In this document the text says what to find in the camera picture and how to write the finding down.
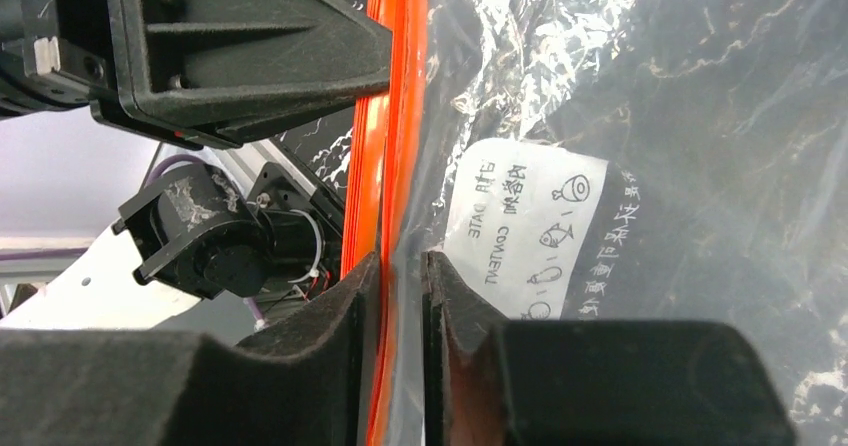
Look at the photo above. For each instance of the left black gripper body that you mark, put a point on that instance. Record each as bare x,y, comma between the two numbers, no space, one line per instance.
58,55

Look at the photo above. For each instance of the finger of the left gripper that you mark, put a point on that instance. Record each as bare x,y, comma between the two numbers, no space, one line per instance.
224,73

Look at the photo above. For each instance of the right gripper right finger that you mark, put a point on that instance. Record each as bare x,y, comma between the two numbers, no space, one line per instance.
490,380

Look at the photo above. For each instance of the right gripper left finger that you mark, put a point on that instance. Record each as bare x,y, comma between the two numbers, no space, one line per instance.
305,380

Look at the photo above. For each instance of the clear zip bag orange zipper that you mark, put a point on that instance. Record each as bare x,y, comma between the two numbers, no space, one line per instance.
600,159

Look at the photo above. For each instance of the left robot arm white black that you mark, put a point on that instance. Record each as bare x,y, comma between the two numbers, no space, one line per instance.
187,236

